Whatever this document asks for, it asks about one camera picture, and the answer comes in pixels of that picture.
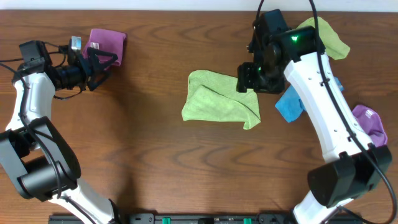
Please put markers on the folded purple cloth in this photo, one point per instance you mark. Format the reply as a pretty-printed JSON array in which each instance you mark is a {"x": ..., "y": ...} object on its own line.
[{"x": 107, "y": 41}]

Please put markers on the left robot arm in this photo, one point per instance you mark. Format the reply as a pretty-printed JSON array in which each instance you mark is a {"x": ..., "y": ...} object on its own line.
[{"x": 37, "y": 159}]

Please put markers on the blue cloth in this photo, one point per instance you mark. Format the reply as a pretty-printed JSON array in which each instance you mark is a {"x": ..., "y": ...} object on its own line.
[{"x": 290, "y": 105}]

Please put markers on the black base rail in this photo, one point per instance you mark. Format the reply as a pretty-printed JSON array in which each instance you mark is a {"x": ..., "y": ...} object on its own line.
[{"x": 262, "y": 218}]

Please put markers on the large green cloth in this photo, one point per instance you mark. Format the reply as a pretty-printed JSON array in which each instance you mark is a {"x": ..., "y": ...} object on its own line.
[{"x": 212, "y": 96}]

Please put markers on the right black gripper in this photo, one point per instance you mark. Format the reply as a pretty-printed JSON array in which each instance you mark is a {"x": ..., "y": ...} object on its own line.
[{"x": 245, "y": 80}]

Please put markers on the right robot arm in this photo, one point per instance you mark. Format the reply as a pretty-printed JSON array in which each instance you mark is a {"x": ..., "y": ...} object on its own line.
[{"x": 353, "y": 164}]

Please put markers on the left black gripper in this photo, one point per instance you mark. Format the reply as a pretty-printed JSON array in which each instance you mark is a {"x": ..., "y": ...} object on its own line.
[{"x": 91, "y": 81}]

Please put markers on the crumpled green cloth top right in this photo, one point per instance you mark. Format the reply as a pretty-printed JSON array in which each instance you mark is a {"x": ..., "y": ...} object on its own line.
[{"x": 334, "y": 47}]

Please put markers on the crumpled purple cloth right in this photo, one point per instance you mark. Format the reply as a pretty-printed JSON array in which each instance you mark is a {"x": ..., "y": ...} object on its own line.
[{"x": 371, "y": 124}]

